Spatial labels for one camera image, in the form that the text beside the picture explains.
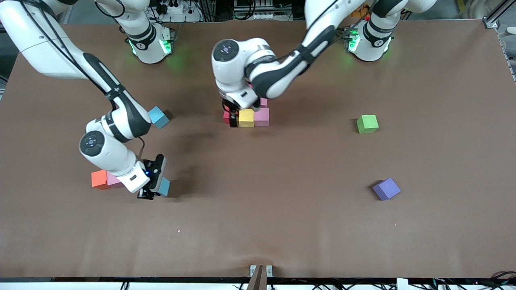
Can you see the red foam block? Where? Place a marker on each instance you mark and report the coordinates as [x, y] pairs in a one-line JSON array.
[[226, 117]]

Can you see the green foam block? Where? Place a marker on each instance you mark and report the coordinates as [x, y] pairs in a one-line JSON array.
[[367, 124]]

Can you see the orange foam block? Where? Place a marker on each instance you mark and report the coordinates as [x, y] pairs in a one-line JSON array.
[[98, 179]]

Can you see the pile of orange packets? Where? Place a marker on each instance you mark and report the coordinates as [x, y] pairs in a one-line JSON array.
[[360, 13]]

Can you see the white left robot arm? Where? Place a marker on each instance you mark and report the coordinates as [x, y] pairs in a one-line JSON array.
[[278, 72]]

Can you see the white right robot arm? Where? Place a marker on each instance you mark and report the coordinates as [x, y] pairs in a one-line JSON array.
[[44, 48]]

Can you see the yellow foam block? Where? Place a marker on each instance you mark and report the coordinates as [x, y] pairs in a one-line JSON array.
[[246, 117]]

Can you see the grey metal table edge bracket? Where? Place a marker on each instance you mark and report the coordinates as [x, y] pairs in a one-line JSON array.
[[252, 269]]

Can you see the grey electronics rack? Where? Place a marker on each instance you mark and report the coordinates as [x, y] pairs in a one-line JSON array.
[[262, 16]]

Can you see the aluminium frame strut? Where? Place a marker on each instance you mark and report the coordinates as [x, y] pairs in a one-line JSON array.
[[500, 12]]

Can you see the white power strip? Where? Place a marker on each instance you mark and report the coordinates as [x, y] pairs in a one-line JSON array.
[[189, 16]]

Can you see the white paper tag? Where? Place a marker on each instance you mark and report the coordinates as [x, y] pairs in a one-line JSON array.
[[402, 284]]

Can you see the cyan foam block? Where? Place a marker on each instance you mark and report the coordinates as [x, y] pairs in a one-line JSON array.
[[160, 117], [164, 187]]

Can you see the pink foam block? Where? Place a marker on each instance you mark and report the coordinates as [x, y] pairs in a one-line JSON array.
[[262, 117], [113, 181], [264, 103]]

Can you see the brown tapered post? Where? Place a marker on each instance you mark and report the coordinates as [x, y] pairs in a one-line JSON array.
[[258, 280]]

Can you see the purple foam block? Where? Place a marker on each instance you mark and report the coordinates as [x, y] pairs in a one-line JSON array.
[[386, 188]]

